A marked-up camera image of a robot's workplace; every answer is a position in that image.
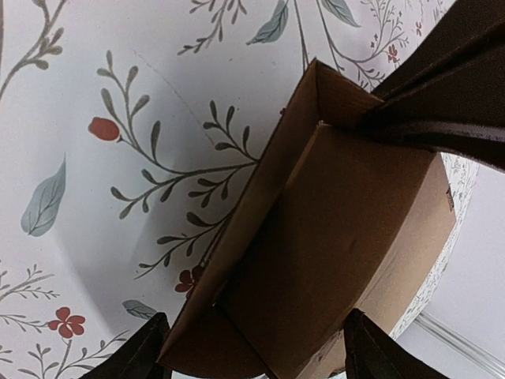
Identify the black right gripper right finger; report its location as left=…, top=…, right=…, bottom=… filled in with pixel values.
left=344, top=309, right=447, bottom=379

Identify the brown cardboard box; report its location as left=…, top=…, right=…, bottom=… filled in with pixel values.
left=159, top=61, right=455, bottom=378

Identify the right aluminium corner post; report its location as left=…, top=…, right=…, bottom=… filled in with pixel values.
left=413, top=312, right=504, bottom=378

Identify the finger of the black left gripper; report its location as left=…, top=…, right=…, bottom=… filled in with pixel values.
left=357, top=1, right=504, bottom=170

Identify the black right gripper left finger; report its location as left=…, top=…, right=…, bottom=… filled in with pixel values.
left=81, top=313, right=172, bottom=379

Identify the floral patterned table mat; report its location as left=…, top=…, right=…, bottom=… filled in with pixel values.
left=0, top=0, right=482, bottom=379

